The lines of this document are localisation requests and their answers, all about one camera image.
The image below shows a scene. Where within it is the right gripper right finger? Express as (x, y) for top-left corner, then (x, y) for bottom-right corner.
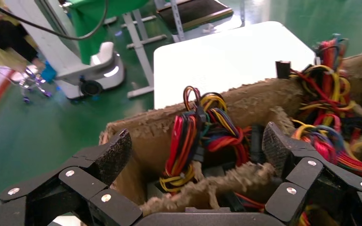
(262, 121), (362, 226)

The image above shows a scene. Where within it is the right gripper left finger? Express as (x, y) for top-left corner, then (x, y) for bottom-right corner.
(0, 129), (143, 226)

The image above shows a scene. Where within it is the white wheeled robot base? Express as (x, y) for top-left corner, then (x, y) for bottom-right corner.
(4, 0), (125, 100)

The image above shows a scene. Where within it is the brown cardboard divider box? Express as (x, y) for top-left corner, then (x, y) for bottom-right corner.
(99, 49), (362, 226)

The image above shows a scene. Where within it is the green cloth covered table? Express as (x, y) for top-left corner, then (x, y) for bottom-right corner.
(67, 0), (167, 99)

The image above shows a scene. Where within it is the person in yellow top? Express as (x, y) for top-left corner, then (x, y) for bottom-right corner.
(0, 0), (46, 73)

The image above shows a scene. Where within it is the slotted metal angle rack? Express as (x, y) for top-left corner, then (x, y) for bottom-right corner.
(168, 0), (186, 43)

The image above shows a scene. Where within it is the chrome wheeled stool frame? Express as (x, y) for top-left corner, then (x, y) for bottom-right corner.
(0, 64), (53, 104)

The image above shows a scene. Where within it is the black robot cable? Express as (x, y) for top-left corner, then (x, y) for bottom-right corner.
(0, 0), (109, 40)

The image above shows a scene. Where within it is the black mat with wooden frame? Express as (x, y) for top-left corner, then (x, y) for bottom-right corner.
(156, 0), (234, 32)

